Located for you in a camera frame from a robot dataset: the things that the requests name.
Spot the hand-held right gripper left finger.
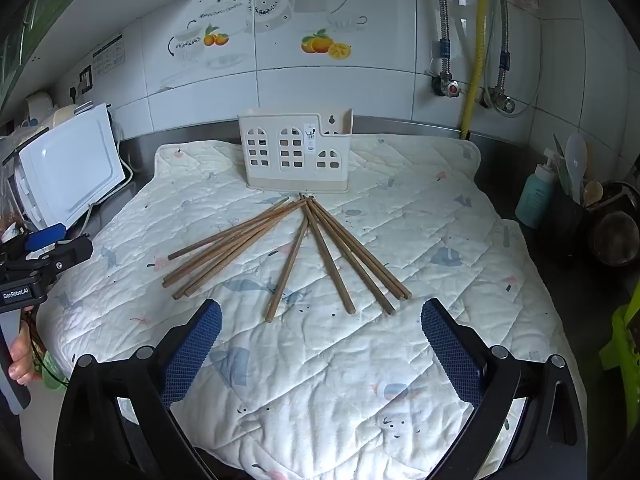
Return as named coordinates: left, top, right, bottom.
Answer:
left=52, top=299, right=223, bottom=480

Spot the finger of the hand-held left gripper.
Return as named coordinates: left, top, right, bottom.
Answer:
left=40, top=235, right=94, bottom=277
left=22, top=223, right=67, bottom=253

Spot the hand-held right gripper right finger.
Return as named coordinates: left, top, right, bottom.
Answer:
left=420, top=298, right=588, bottom=480

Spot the pile of wooden chopsticks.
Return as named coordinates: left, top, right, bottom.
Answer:
left=162, top=192, right=412, bottom=322

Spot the cream plastic chopstick holder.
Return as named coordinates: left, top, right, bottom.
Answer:
left=238, top=108, right=353, bottom=196

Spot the person's left hand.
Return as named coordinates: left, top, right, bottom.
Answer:
left=7, top=305, right=37, bottom=386

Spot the white toaster oven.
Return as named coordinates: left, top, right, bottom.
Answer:
left=14, top=102, right=126, bottom=229

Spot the beige kitchen appliance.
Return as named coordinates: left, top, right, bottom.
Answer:
left=40, top=104, right=93, bottom=131

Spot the white quilted printed mat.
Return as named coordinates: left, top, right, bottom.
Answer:
left=37, top=135, right=586, bottom=480

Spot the white electric kettle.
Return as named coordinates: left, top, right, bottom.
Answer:
left=24, top=91, right=55, bottom=123

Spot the green plastic bag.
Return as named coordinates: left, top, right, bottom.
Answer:
left=597, top=290, right=640, bottom=372

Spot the teal pump bottle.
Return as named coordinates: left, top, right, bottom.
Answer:
left=515, top=149, right=558, bottom=229

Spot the dark utensil pot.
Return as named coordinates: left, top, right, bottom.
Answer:
left=547, top=180, right=640, bottom=268

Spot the white rice paddle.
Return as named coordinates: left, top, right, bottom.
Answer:
left=564, top=133, right=588, bottom=203

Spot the metal pipe valve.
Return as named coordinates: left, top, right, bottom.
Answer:
left=480, top=87, right=517, bottom=114

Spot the white power cable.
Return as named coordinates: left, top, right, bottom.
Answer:
left=80, top=120, right=135, bottom=233

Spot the black wall socket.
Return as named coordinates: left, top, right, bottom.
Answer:
left=69, top=65, right=94, bottom=102

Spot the white wall label sticker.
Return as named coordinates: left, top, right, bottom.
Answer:
left=92, top=34, right=126, bottom=78

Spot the red-handled metal valve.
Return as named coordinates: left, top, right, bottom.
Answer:
left=429, top=67, right=462, bottom=98

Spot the yellow gas hose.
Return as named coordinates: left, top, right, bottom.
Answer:
left=460, top=0, right=495, bottom=139

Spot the braided metal hose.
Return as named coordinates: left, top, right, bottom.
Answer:
left=492, top=0, right=516, bottom=93
left=433, top=0, right=453, bottom=73

